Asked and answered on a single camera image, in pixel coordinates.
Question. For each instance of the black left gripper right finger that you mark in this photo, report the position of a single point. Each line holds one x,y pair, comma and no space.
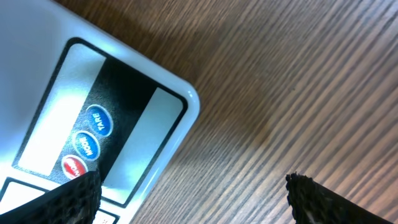
313,203

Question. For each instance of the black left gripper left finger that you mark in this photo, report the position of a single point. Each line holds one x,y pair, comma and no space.
77,201

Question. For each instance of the white digital kitchen scale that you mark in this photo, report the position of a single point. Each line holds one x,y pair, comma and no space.
74,100

